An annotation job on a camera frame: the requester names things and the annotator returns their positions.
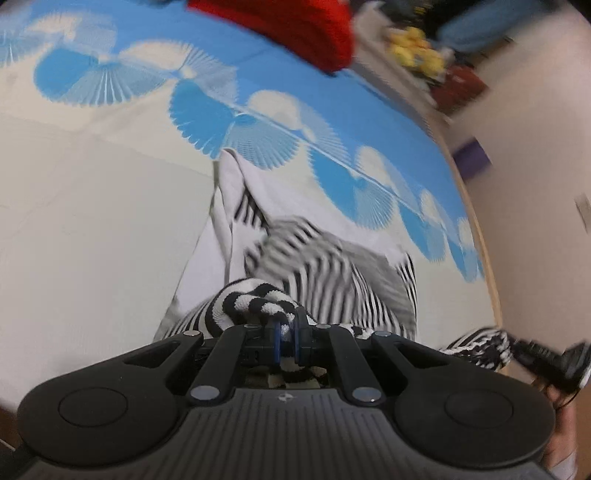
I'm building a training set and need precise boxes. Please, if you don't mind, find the blue white printed bed sheet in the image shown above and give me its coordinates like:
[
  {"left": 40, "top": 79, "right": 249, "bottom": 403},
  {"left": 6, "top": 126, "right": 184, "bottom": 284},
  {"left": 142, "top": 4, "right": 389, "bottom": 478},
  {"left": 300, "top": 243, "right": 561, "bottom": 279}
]
[{"left": 0, "top": 0, "right": 497, "bottom": 416}]

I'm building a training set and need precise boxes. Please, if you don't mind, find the yellow plush toy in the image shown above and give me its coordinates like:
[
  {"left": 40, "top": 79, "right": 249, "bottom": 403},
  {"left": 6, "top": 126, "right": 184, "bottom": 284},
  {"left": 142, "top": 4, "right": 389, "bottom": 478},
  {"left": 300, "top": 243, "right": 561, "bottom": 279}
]
[
  {"left": 388, "top": 25, "right": 423, "bottom": 68},
  {"left": 416, "top": 41, "right": 448, "bottom": 79}
]

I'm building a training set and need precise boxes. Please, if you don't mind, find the striped top with white vest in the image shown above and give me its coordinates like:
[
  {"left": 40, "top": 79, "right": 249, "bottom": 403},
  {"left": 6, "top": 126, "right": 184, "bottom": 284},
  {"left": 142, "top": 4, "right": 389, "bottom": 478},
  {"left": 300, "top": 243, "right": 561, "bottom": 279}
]
[{"left": 152, "top": 148, "right": 513, "bottom": 393}]

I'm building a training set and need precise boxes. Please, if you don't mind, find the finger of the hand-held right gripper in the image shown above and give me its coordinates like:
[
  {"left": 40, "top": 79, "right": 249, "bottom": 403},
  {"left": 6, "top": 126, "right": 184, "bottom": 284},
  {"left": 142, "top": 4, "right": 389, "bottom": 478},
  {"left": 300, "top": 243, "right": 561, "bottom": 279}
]
[{"left": 510, "top": 339, "right": 561, "bottom": 370}]

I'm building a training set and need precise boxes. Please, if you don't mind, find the red-brown cushion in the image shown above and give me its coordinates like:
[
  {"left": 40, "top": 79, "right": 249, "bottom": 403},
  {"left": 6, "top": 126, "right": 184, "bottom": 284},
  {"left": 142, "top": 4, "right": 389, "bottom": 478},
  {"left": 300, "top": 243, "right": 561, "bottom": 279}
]
[{"left": 431, "top": 65, "right": 490, "bottom": 114}]

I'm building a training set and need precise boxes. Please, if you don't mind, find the red blanket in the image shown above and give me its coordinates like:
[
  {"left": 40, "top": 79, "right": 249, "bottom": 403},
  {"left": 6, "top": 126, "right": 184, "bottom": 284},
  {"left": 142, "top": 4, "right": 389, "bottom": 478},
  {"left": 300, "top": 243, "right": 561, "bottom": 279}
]
[{"left": 187, "top": 0, "right": 356, "bottom": 75}]

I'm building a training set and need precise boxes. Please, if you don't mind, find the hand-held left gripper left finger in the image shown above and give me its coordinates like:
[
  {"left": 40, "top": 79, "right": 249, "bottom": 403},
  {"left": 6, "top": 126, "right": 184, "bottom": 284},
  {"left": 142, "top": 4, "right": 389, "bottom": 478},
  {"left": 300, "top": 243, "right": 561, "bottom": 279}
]
[{"left": 117, "top": 322, "right": 282, "bottom": 403}]

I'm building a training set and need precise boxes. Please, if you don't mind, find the purple board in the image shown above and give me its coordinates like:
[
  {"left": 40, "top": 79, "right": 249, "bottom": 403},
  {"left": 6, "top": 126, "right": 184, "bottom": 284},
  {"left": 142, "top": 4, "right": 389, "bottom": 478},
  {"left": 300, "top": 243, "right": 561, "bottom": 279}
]
[{"left": 452, "top": 141, "right": 491, "bottom": 176}]

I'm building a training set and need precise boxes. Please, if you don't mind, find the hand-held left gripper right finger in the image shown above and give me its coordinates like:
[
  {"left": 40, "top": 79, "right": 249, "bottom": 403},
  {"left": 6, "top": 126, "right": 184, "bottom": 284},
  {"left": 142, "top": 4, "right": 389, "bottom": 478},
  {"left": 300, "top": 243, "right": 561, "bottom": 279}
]
[{"left": 293, "top": 307, "right": 446, "bottom": 404}]

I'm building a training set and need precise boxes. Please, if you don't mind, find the person's right forearm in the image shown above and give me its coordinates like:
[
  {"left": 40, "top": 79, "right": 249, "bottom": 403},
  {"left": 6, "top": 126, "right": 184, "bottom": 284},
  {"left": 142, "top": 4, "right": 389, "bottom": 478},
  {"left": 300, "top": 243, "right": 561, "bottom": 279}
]
[{"left": 540, "top": 388, "right": 580, "bottom": 480}]

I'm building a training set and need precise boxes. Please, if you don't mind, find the wooden bed frame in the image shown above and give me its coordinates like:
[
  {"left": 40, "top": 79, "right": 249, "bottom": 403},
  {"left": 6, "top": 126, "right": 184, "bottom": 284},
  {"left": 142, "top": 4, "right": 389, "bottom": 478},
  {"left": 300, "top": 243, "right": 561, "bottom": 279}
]
[{"left": 418, "top": 106, "right": 504, "bottom": 370}]

